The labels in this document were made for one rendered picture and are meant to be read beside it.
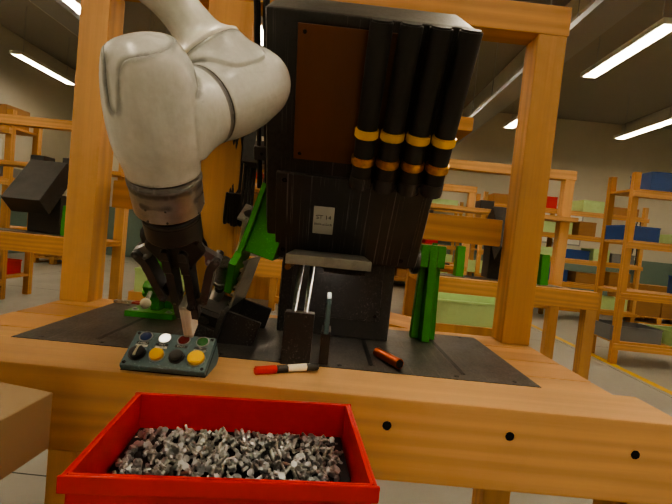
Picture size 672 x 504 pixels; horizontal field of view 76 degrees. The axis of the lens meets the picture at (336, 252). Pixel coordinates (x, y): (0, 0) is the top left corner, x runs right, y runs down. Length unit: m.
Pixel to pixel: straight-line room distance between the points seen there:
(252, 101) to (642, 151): 13.10
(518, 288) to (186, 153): 1.17
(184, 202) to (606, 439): 0.81
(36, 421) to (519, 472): 0.76
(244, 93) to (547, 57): 1.16
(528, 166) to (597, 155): 11.42
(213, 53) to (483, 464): 0.78
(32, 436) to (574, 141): 12.47
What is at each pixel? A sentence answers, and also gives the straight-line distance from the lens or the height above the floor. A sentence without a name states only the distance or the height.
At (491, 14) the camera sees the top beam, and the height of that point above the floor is 1.89.
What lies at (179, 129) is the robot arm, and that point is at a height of 1.27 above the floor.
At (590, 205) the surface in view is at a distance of 9.17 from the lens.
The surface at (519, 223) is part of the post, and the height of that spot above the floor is 1.26.
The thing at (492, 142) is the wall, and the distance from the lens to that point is 11.86.
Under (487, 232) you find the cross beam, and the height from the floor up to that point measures 1.23.
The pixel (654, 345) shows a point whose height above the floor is 0.26.
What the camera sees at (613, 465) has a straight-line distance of 0.98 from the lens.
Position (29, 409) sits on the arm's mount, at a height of 0.92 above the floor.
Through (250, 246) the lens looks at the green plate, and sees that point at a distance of 0.99.
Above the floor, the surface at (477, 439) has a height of 0.84.
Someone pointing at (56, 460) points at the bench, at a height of 0.37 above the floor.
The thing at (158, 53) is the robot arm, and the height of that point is 1.34.
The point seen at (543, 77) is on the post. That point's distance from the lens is 1.57.
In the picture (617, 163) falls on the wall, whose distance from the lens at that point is 13.13.
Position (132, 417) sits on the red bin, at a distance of 0.68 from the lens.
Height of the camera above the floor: 1.18
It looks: 3 degrees down
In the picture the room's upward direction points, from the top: 6 degrees clockwise
